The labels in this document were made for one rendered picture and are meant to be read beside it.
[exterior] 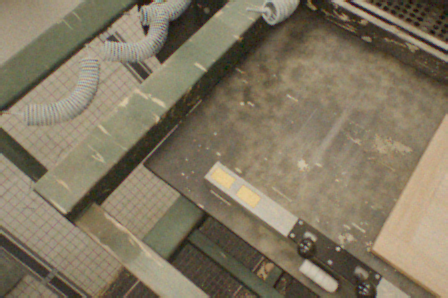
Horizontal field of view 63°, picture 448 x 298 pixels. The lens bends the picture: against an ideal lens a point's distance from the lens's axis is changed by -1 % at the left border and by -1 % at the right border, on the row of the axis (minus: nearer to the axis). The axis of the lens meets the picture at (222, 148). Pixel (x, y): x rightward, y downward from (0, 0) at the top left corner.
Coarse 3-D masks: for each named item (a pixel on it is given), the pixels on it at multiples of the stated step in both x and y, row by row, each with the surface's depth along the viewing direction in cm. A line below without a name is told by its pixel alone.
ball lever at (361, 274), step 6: (354, 270) 74; (360, 270) 74; (360, 276) 71; (366, 276) 73; (360, 282) 64; (366, 282) 64; (354, 288) 65; (360, 288) 63; (366, 288) 63; (372, 288) 63; (360, 294) 63; (366, 294) 63; (372, 294) 63
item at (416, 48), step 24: (312, 0) 110; (336, 0) 106; (360, 0) 106; (336, 24) 111; (360, 24) 105; (384, 24) 102; (408, 24) 103; (384, 48) 106; (408, 48) 101; (432, 48) 99; (432, 72) 102
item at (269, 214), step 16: (208, 176) 84; (224, 192) 82; (256, 192) 82; (240, 208) 84; (256, 208) 81; (272, 208) 81; (272, 224) 79; (288, 224) 79; (288, 240) 79; (352, 288) 76; (384, 288) 74
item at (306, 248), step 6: (306, 234) 76; (312, 234) 77; (300, 240) 68; (306, 240) 66; (312, 240) 67; (300, 246) 66; (306, 246) 66; (312, 246) 66; (300, 252) 66; (306, 252) 65; (312, 252) 65; (306, 258) 66
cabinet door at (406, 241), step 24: (432, 144) 92; (432, 168) 89; (408, 192) 86; (432, 192) 86; (408, 216) 83; (432, 216) 84; (384, 240) 81; (408, 240) 81; (432, 240) 81; (408, 264) 79; (432, 264) 79; (432, 288) 77
